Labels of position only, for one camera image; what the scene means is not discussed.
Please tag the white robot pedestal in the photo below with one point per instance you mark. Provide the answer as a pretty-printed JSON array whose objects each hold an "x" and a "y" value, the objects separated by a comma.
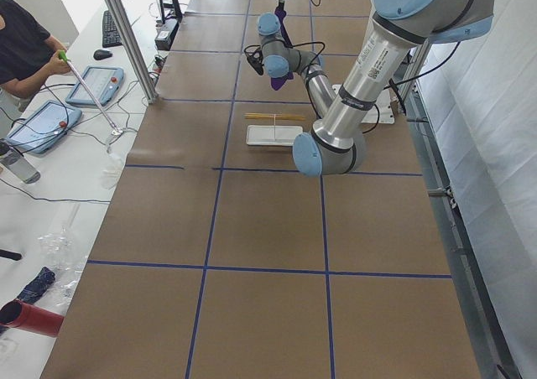
[{"x": 380, "y": 112}]

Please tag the wooden rack bar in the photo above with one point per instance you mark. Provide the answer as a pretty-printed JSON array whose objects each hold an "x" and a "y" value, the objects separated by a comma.
[{"x": 274, "y": 116}]

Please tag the black computer mouse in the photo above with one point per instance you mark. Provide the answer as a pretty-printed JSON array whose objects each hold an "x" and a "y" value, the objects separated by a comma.
[{"x": 102, "y": 54}]

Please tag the clear water bottle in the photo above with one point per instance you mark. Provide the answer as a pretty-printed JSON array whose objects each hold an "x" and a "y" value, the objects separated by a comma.
[{"x": 14, "y": 161}]

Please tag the blue teach pendant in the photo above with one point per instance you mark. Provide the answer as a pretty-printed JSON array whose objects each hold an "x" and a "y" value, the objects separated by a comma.
[
  {"x": 44, "y": 128},
  {"x": 104, "y": 83}
]

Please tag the blue teach pendant near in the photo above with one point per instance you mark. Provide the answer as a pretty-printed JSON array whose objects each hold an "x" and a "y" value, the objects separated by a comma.
[{"x": 44, "y": 128}]

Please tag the blue teach pendant far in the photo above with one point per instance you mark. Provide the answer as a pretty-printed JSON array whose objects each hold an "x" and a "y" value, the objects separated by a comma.
[{"x": 104, "y": 83}]

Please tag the purple towel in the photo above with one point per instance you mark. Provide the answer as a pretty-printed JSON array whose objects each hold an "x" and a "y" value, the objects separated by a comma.
[{"x": 279, "y": 69}]

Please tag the white towel rack base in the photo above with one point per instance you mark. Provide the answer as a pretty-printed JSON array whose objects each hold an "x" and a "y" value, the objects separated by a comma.
[{"x": 274, "y": 135}]

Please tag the seated person in black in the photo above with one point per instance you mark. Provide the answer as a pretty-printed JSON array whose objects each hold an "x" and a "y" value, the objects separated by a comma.
[{"x": 30, "y": 54}]

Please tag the green handled grabber stick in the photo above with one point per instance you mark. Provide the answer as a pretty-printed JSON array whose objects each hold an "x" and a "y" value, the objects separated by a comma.
[{"x": 116, "y": 130}]

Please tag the dark blue folded cloth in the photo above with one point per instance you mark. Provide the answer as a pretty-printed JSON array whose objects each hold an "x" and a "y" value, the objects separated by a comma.
[{"x": 35, "y": 290}]

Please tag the crumpled clear plastic wrap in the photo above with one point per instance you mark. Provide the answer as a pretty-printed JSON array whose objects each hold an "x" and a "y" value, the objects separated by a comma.
[{"x": 63, "y": 256}]

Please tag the aluminium frame post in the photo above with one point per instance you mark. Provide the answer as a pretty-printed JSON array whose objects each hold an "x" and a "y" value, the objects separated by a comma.
[{"x": 130, "y": 44}]

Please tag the red cylinder tube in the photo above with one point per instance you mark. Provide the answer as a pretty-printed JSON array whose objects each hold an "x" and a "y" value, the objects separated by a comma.
[{"x": 17, "y": 314}]

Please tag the black keyboard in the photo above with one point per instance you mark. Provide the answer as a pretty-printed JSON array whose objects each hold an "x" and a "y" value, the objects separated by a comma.
[{"x": 110, "y": 34}]

